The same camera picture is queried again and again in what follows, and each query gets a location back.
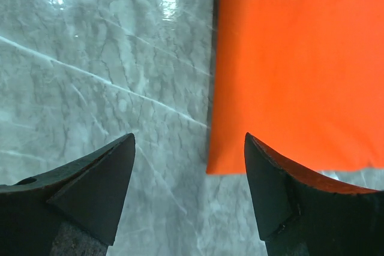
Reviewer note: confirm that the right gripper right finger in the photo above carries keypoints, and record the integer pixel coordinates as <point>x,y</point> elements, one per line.
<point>302,212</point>

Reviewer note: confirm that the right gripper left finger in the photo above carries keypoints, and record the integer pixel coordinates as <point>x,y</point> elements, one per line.
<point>74,209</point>

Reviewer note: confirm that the orange t-shirt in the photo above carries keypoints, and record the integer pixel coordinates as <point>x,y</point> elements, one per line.
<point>303,76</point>

